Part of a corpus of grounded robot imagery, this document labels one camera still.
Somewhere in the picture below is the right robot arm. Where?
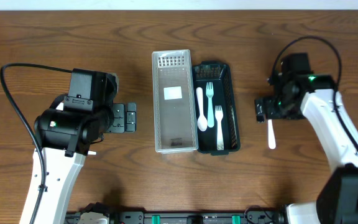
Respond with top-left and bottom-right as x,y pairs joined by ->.
255,74 -> 358,223

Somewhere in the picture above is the black rail with clamps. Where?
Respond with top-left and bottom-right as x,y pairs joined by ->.
63,202 -> 288,224

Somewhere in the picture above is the white plastic spoon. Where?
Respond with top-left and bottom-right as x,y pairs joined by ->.
196,87 -> 208,131

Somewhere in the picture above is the white plastic utensil handle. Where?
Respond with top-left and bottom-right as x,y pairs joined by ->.
206,82 -> 214,128

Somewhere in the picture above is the dark green plastic basket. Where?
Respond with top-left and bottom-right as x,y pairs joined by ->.
192,61 -> 241,156

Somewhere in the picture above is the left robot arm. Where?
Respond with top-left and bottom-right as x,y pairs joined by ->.
20,147 -> 86,224

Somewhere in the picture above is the white plastic fork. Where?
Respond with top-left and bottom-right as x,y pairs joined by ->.
268,119 -> 276,149
215,105 -> 224,151

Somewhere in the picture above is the clear plastic basket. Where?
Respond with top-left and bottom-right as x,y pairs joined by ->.
152,49 -> 198,154

